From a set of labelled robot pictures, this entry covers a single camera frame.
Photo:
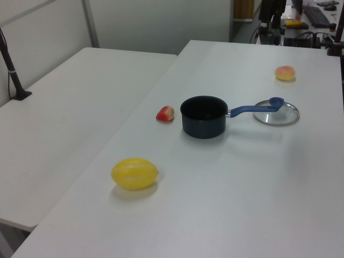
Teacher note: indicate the glass lid with blue knob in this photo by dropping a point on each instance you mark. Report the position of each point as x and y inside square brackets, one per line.
[276, 119]

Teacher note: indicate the red wax apple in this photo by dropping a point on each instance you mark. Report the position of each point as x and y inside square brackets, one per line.
[165, 115]

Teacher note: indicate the yellow striped melon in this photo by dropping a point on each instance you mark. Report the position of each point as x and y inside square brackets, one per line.
[134, 174]

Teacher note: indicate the orange yellow peach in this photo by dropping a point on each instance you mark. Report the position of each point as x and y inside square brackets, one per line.
[285, 73]

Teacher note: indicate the tan wooden panel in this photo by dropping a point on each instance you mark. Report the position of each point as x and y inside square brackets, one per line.
[243, 9]

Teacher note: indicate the black equipment stand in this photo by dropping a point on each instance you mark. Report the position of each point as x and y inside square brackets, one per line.
[271, 16]

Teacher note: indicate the black electronics box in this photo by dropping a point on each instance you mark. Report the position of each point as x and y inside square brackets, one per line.
[302, 41]

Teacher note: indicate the yellow box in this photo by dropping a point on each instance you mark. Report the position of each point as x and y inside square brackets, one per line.
[293, 23]

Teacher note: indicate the black pole with white band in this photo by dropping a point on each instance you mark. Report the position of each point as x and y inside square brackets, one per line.
[13, 78]

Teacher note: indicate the black computer keyboard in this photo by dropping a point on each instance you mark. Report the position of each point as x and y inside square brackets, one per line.
[317, 16]

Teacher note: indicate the black pole on clamp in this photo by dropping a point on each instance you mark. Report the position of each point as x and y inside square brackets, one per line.
[336, 45]

